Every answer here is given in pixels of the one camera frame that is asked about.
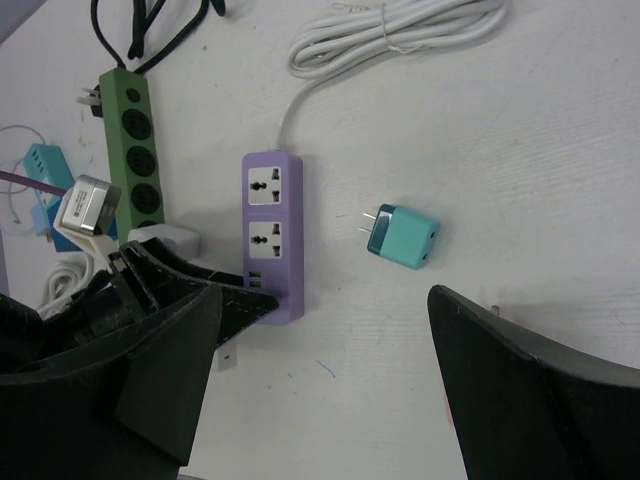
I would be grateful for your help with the teal power strip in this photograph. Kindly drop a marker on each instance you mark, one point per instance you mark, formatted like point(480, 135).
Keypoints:
point(47, 164)

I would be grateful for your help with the teal small plug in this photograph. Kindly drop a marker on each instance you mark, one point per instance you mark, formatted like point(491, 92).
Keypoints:
point(401, 235)

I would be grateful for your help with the light blue USB charger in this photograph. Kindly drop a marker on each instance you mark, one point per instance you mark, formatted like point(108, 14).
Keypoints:
point(43, 216)

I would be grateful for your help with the purple power strip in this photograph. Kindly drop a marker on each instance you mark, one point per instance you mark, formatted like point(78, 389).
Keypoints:
point(273, 231)

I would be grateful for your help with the blue cube socket adapter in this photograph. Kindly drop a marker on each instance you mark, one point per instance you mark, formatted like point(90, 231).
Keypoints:
point(92, 244)

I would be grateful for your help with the green power strip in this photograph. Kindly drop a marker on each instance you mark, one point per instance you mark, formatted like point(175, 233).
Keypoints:
point(131, 149)

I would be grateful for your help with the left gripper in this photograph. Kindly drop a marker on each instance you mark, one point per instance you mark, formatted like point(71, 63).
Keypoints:
point(153, 280)

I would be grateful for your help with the white USB charger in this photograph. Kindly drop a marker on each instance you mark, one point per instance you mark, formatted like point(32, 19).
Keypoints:
point(225, 357)

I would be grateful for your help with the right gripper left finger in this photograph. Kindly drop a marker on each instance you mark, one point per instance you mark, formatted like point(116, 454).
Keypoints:
point(125, 406)

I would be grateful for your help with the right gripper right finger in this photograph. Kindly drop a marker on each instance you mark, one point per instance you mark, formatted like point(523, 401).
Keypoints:
point(527, 407)

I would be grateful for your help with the white Honor charger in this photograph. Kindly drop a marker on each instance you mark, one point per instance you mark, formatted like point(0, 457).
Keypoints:
point(183, 242)

